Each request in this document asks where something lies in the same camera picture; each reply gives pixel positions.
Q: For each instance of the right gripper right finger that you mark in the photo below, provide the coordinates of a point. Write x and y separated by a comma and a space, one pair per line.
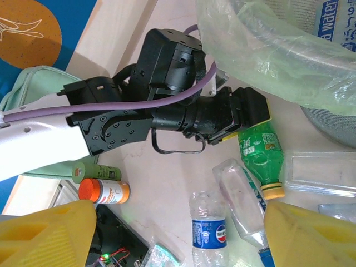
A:
306, 242

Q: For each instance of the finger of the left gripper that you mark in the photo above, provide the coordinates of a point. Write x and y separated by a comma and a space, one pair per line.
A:
222, 137
250, 108

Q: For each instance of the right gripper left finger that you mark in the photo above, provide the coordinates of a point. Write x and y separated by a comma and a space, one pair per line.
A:
41, 239

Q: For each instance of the green bottle yellow cap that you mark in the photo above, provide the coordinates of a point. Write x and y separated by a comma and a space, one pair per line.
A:
258, 155

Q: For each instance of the clear water bottle blue label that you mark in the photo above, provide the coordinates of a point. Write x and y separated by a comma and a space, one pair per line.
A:
208, 231
331, 22

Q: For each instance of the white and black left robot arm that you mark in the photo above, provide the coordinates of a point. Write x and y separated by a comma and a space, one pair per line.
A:
41, 139

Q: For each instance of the translucent green bin liner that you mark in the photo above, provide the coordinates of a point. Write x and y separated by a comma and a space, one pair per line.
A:
264, 55

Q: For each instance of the grey mesh waste bin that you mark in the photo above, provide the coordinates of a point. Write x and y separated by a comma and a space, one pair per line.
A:
333, 125

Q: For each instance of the flat clear bottle blue cap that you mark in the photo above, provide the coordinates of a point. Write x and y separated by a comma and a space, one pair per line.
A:
236, 192

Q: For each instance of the clear plastic tray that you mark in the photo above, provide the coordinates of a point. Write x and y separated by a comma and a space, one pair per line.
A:
320, 172

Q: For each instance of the orange capped pill bottle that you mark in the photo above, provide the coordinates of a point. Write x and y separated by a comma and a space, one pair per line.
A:
111, 192

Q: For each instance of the green cylindrical can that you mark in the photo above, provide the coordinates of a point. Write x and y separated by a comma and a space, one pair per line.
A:
103, 171

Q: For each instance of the small clear plastic box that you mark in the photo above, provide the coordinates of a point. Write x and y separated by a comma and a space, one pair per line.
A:
164, 254

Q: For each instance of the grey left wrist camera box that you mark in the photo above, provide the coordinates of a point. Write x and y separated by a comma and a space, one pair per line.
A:
218, 83

